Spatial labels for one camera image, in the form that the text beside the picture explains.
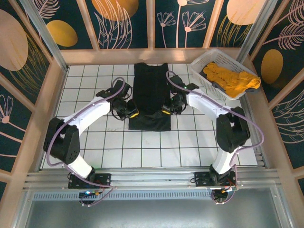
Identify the aluminium mounting rail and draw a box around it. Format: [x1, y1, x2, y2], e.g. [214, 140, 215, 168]
[23, 167, 281, 190]

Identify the perforated metal strip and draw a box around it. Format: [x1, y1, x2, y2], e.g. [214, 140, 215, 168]
[32, 191, 214, 200]

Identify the black t-shirt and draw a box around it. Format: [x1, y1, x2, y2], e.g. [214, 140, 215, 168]
[128, 62, 172, 132]

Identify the aluminium corner post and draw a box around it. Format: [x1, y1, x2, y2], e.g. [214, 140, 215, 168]
[19, 0, 70, 73]
[233, 0, 279, 67]

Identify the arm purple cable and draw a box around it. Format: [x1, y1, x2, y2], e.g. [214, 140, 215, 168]
[166, 70, 266, 205]
[46, 77, 133, 207]

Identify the yellow t-shirt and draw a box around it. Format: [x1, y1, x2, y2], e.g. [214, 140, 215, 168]
[202, 61, 261, 98]

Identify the white plastic mesh basket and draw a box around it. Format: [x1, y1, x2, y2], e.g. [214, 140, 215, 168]
[189, 48, 261, 102]

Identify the small circuit board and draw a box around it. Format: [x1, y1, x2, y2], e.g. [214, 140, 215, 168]
[79, 190, 102, 197]

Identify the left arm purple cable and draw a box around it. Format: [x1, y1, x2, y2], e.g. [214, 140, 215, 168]
[46, 77, 133, 207]

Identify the grey metal tray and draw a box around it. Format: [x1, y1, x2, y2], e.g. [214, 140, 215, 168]
[14, 187, 294, 228]

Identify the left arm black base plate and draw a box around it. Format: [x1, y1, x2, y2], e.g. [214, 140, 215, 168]
[68, 172, 112, 190]

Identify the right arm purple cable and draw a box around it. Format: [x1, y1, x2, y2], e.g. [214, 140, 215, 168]
[166, 70, 266, 205]

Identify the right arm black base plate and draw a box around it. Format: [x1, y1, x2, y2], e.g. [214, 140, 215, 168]
[193, 171, 238, 189]

